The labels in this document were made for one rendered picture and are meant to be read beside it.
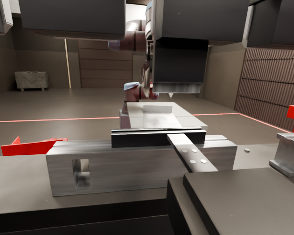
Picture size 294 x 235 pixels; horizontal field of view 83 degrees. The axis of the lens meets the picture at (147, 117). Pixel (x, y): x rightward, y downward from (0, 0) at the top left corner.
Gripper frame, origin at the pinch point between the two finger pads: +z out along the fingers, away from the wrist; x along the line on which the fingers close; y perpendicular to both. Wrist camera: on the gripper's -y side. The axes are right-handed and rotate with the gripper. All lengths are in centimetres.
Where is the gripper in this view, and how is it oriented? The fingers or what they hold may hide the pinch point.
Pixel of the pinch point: (158, 95)
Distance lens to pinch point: 48.5
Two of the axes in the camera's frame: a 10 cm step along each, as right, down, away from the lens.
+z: 0.0, 9.2, -4.0
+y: 0.1, -4.0, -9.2
